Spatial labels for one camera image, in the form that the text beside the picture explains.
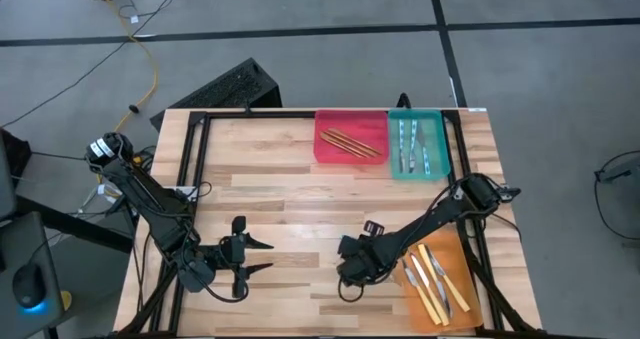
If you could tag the red plastic tray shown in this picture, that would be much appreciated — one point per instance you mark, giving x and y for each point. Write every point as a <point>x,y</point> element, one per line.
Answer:
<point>372,121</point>

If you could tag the black clamp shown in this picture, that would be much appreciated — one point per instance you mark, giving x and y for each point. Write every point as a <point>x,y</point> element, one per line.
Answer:
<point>403,101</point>

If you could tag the wooden chopsticks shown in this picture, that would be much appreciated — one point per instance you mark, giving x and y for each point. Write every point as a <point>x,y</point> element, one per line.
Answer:
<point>357,140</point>

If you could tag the black metal table frame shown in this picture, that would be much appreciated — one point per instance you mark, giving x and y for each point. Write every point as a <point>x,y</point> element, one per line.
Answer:
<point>196,144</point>

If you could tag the gold cutlery piece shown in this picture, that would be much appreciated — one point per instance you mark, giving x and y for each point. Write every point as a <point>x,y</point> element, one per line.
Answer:
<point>342,149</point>
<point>352,143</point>

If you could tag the yellow disc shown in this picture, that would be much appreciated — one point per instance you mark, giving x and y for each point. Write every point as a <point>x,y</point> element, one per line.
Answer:
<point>66,300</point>

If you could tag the grey monitor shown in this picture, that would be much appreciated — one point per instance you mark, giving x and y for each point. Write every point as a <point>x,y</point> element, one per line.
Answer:
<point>6,189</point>

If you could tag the black perforated computer case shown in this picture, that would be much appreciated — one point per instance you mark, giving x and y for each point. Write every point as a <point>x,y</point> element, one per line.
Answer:
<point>225,89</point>

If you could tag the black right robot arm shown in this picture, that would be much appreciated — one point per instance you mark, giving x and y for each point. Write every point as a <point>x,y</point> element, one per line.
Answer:
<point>430,219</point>

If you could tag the grey desk pad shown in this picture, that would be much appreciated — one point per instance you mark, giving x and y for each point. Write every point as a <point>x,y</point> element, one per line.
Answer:
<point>30,239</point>

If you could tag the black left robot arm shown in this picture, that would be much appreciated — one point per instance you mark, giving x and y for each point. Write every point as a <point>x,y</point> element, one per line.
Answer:
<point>150,199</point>

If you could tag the teal plastic tray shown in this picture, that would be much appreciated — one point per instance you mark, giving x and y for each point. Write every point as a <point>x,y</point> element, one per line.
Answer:
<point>440,144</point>

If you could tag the black desk bar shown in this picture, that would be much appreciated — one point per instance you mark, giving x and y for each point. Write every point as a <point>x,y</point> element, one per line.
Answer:
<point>75,224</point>

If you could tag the orange plastic tray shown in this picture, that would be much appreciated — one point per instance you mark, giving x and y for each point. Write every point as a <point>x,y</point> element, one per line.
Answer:
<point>465,319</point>

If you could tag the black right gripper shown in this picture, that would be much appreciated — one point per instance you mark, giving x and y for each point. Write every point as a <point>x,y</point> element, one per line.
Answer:
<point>362,259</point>

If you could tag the black computer mouse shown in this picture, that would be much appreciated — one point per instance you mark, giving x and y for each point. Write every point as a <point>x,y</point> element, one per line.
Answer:
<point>27,284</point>

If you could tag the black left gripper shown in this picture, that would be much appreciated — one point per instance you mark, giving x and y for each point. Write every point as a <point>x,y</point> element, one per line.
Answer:
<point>235,254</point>

